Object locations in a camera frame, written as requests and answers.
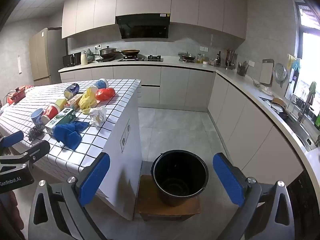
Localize black built-in appliance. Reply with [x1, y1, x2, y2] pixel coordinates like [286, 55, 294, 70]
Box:
[286, 170, 319, 230]

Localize utensil holder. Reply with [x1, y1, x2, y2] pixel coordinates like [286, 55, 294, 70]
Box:
[225, 49, 237, 70]

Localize blue cloth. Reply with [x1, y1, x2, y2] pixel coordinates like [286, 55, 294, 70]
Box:
[53, 121, 90, 151]

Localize beige base cabinets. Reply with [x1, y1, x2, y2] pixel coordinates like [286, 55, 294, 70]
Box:
[59, 65, 305, 189]

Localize dark chopstick holder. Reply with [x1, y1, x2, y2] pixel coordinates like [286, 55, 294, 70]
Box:
[237, 61, 249, 77]

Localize red paper cup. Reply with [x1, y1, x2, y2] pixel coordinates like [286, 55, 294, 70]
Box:
[41, 103, 61, 124]

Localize stacked dishes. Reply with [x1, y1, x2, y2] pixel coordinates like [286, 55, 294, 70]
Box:
[270, 97, 288, 113]

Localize yellow rubber gloves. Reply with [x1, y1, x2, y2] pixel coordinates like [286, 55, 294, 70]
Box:
[79, 87, 98, 115]

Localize steel sink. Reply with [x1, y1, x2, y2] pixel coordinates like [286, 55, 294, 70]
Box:
[282, 115, 313, 151]

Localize island socket panel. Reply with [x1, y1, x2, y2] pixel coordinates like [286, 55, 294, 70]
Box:
[120, 119, 131, 153]

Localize metal faucet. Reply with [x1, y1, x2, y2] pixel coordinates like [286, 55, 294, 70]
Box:
[297, 90, 314, 122]

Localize green white milk carton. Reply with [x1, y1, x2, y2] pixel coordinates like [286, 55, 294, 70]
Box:
[44, 108, 76, 137]

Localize white tissue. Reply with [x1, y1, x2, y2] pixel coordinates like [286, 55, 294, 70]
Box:
[89, 106, 107, 127]

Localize black plastic bucket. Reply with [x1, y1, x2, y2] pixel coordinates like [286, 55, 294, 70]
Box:
[151, 150, 209, 207]

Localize black range hood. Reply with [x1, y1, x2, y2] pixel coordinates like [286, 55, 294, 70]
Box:
[115, 13, 171, 39]

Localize black gas stove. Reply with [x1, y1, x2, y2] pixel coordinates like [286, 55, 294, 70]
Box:
[118, 55, 164, 62]

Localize white kitchen island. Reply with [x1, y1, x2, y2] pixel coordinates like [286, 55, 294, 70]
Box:
[96, 80, 143, 221]

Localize beige refrigerator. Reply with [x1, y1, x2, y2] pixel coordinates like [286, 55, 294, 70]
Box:
[29, 28, 66, 86]

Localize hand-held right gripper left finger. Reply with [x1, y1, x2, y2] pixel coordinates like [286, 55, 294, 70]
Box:
[28, 152, 111, 240]

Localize low wooden stool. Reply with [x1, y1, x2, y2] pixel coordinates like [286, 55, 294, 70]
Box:
[135, 174, 201, 222]

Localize hanging yellow teal gloves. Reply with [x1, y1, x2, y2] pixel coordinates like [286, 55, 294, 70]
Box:
[287, 54, 302, 71]

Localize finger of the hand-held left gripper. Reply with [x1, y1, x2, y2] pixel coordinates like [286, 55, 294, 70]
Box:
[0, 131, 25, 155]
[0, 140, 50, 167]

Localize beige wall cabinets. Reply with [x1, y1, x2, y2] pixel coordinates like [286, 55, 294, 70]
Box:
[62, 0, 248, 40]

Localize white cutting board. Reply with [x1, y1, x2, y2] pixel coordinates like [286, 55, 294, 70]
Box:
[259, 59, 275, 85]

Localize metal pan with lid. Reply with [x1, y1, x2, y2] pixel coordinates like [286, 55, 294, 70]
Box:
[178, 52, 196, 62]

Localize red object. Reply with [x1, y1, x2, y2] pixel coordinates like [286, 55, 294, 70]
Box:
[7, 85, 34, 104]

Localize black microwave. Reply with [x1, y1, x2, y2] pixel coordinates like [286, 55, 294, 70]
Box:
[62, 52, 82, 67]

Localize dark pot with lid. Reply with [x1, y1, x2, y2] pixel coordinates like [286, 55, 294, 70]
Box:
[99, 46, 117, 58]

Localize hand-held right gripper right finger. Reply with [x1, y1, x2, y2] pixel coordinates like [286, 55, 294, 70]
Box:
[212, 152, 295, 240]

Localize orange snack box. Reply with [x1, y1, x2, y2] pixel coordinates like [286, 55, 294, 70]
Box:
[65, 94, 84, 108]

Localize kitchen window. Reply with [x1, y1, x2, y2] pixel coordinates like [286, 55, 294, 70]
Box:
[292, 0, 320, 130]

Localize red plastic bag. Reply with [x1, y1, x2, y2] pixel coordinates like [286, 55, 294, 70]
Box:
[95, 88, 116, 102]

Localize round metal strainer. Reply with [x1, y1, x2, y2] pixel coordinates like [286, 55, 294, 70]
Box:
[272, 63, 287, 88]

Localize blue printed paper cup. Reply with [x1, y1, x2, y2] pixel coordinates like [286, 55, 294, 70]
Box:
[90, 78, 109, 93]

